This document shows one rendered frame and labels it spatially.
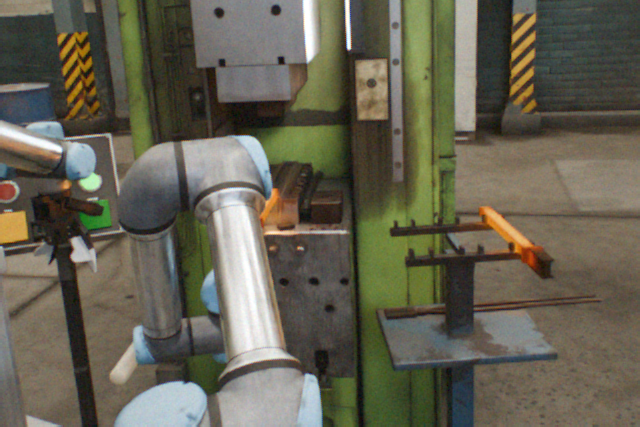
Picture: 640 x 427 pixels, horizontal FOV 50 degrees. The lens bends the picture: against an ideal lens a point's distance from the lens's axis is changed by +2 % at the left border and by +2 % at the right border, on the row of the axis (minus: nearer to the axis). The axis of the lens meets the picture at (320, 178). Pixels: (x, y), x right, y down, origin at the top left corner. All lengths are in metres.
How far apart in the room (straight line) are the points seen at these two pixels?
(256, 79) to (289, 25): 0.17
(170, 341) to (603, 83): 6.90
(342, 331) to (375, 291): 0.22
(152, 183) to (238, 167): 0.14
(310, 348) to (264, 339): 1.04
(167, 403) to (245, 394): 0.10
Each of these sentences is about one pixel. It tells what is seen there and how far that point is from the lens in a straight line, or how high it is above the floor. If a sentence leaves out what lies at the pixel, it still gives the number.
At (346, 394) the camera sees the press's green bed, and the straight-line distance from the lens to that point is 2.06.
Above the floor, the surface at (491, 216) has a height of 0.95.
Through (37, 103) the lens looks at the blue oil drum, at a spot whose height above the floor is 0.76.
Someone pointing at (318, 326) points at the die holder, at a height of 0.63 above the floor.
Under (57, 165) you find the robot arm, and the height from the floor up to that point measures 1.24.
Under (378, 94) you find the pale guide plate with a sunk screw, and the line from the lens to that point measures 1.92.
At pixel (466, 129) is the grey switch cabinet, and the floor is 0.12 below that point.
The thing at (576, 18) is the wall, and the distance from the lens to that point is 7.76.
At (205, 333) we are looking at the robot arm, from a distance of 1.36.
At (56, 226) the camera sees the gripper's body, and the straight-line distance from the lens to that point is 1.63.
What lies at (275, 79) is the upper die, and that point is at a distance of 1.82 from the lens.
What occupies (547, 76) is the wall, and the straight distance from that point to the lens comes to 7.78.
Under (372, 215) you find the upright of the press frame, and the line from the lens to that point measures 2.03.
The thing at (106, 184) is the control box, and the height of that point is 1.08.
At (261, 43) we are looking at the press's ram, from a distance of 1.81.
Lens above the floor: 1.53
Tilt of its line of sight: 15 degrees down
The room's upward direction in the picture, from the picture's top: 3 degrees counter-clockwise
